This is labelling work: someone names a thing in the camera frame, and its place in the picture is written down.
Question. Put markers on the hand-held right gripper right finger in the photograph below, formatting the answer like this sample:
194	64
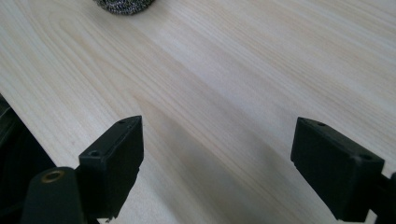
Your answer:
334	172

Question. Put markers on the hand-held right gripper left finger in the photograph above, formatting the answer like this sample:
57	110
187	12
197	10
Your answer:
113	168

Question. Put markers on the steel wool scouring ball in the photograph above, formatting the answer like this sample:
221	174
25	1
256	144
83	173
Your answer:
124	6

